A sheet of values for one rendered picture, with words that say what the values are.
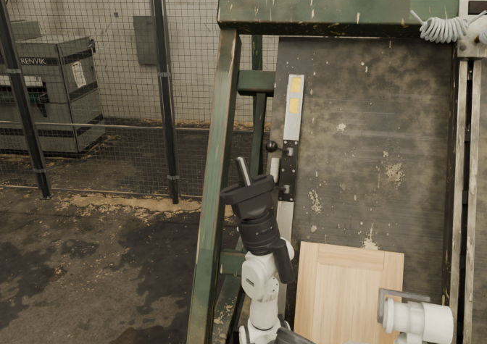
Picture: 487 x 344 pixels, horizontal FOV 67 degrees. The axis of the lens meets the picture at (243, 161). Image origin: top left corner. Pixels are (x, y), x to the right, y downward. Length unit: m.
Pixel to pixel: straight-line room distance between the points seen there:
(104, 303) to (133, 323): 0.30
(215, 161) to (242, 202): 0.46
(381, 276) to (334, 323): 0.21
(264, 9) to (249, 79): 0.24
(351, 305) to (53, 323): 2.11
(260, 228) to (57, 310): 2.32
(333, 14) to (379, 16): 0.14
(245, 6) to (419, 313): 1.00
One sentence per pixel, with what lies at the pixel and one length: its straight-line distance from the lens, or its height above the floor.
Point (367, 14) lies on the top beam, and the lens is 1.29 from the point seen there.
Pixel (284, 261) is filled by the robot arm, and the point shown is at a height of 1.43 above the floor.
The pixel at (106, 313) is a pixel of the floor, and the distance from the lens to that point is 2.83.
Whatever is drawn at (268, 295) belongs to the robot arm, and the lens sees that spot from 0.92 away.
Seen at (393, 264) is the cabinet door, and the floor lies 1.21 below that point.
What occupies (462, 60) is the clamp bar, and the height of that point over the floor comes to 1.78.
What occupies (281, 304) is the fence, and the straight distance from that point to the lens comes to 1.23.
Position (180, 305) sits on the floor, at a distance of 2.76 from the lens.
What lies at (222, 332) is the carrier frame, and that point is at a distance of 1.55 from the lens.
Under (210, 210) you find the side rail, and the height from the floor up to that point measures 1.32.
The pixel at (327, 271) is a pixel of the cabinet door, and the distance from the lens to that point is 1.24.
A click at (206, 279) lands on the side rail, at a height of 1.13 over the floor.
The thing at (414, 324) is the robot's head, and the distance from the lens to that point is 0.78.
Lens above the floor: 1.97
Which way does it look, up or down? 25 degrees down
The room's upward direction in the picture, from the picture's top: straight up
